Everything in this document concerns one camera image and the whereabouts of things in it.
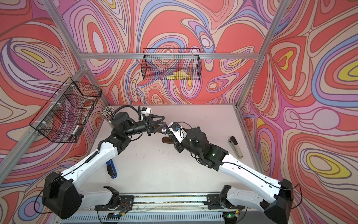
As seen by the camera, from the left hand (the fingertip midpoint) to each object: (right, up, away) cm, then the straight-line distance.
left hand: (165, 122), depth 64 cm
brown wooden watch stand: (-3, -13, +32) cm, 34 cm away
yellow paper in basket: (+6, +30, +26) cm, 41 cm away
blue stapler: (-33, -28, +16) cm, 46 cm away
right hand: (+3, -7, +5) cm, 9 cm away
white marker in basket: (-49, -4, +9) cm, 50 cm away
